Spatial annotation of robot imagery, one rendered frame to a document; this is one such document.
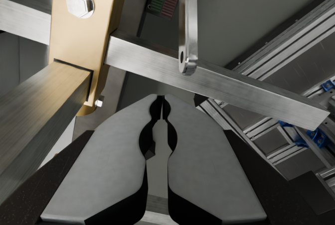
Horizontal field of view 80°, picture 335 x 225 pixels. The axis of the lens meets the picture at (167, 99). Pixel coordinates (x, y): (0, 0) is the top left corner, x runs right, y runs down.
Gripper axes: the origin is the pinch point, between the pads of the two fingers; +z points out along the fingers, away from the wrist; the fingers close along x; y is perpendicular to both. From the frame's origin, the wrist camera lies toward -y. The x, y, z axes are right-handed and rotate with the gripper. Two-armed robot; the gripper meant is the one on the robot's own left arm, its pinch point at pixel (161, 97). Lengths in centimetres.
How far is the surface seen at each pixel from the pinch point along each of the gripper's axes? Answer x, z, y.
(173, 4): 1.2, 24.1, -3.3
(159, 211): -1.1, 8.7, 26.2
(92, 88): -7.4, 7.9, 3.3
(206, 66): 4.5, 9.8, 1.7
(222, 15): 27, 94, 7
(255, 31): 44, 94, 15
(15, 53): -32.1, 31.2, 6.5
